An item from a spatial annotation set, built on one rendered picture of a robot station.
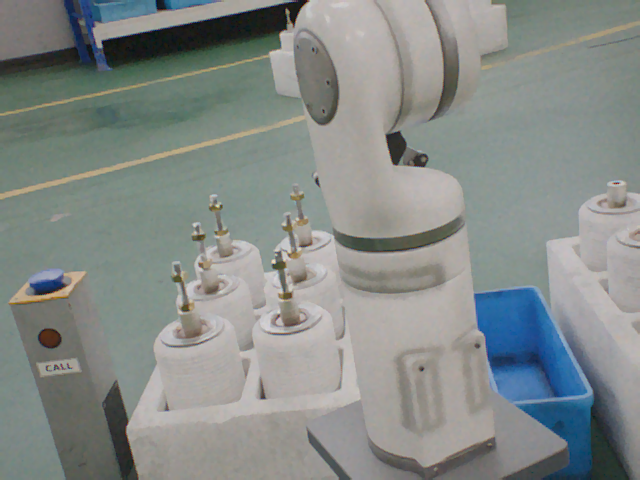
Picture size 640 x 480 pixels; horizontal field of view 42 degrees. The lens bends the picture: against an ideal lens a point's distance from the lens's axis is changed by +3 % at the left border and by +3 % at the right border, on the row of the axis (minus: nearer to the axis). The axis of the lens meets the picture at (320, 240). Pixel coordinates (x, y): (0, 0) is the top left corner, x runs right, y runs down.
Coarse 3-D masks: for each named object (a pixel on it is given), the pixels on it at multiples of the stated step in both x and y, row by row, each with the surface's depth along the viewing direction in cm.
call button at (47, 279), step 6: (42, 270) 100; (48, 270) 100; (54, 270) 100; (60, 270) 100; (36, 276) 99; (42, 276) 99; (48, 276) 98; (54, 276) 98; (60, 276) 99; (30, 282) 98; (36, 282) 97; (42, 282) 97; (48, 282) 97; (54, 282) 98; (60, 282) 99; (36, 288) 98; (42, 288) 98; (48, 288) 98
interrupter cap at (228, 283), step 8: (224, 280) 108; (232, 280) 107; (192, 288) 107; (200, 288) 107; (224, 288) 105; (232, 288) 105; (192, 296) 105; (200, 296) 104; (208, 296) 104; (216, 296) 103
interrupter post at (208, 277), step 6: (198, 270) 105; (204, 270) 105; (210, 270) 105; (204, 276) 105; (210, 276) 105; (216, 276) 106; (204, 282) 106; (210, 282) 105; (216, 282) 106; (204, 288) 106; (210, 288) 106; (216, 288) 106
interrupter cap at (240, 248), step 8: (208, 248) 120; (216, 248) 120; (232, 248) 119; (240, 248) 118; (248, 248) 117; (208, 256) 117; (216, 256) 117; (224, 256) 117; (232, 256) 115; (240, 256) 115
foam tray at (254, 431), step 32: (256, 320) 114; (352, 352) 100; (160, 384) 100; (256, 384) 96; (352, 384) 93; (160, 416) 93; (192, 416) 92; (224, 416) 92; (256, 416) 91; (288, 416) 91; (160, 448) 93; (192, 448) 93; (224, 448) 93; (256, 448) 92; (288, 448) 92
